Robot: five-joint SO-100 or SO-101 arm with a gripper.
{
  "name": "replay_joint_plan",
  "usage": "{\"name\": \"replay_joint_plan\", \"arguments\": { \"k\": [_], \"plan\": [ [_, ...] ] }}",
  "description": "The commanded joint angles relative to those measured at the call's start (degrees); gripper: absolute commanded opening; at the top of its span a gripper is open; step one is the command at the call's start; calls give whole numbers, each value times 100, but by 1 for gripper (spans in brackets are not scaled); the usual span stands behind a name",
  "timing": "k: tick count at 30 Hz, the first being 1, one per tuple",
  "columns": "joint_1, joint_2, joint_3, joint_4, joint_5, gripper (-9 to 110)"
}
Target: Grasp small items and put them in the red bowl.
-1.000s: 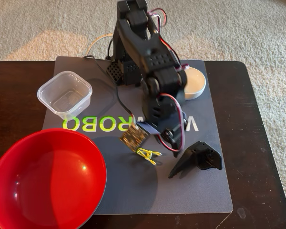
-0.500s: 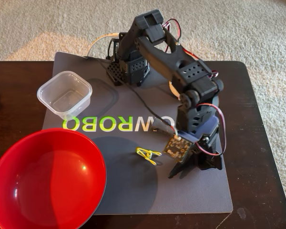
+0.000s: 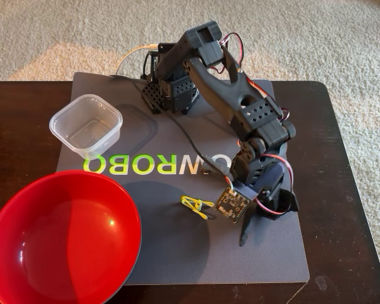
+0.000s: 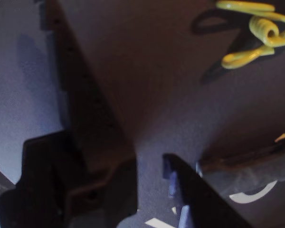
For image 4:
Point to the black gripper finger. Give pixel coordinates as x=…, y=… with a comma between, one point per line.
x=199, y=199
x=31, y=180

